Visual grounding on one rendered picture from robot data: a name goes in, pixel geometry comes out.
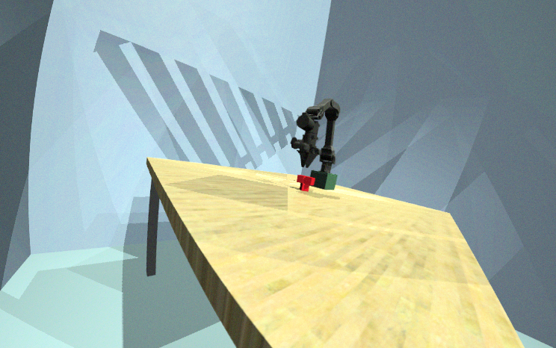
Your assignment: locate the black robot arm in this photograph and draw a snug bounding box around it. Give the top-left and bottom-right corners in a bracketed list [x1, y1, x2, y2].
[297, 99, 340, 173]

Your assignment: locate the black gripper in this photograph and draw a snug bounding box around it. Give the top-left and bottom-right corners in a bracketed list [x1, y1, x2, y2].
[293, 132, 321, 168]

